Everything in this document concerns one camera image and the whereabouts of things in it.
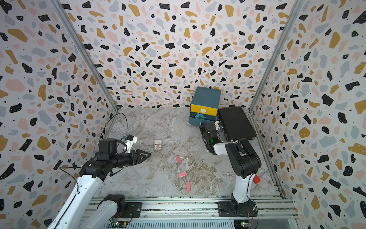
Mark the pink binder clip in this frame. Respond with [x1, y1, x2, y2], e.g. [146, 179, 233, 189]
[176, 156, 182, 164]
[178, 171, 187, 178]
[181, 181, 191, 192]

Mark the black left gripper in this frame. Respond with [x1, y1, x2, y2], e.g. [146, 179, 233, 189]
[110, 149, 151, 169]

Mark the aluminium corner post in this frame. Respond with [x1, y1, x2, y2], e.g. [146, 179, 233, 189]
[249, 0, 304, 112]
[50, 0, 118, 112]

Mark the teal drawer cabinet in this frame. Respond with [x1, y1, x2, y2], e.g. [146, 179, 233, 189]
[190, 86, 221, 108]

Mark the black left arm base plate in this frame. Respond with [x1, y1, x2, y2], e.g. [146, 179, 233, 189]
[104, 194, 143, 218]

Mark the black flat case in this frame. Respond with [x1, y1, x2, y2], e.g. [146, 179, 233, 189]
[218, 107, 256, 141]

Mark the teal drawer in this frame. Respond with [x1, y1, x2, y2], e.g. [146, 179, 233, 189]
[189, 112, 216, 126]

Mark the aluminium corner post left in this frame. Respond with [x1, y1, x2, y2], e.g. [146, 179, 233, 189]
[50, 0, 118, 112]

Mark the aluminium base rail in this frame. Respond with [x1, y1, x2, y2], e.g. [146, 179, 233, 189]
[55, 196, 301, 229]

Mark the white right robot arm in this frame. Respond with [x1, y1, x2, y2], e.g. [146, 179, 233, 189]
[199, 123, 262, 211]

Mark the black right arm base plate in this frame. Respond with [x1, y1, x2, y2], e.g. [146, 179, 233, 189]
[217, 200, 258, 217]

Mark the yellow drawer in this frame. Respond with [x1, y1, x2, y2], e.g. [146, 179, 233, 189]
[190, 104, 218, 116]

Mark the aluminium corner post right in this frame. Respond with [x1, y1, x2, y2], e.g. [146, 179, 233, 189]
[249, 0, 304, 112]

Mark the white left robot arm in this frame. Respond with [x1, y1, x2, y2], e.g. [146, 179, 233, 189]
[48, 138, 151, 229]

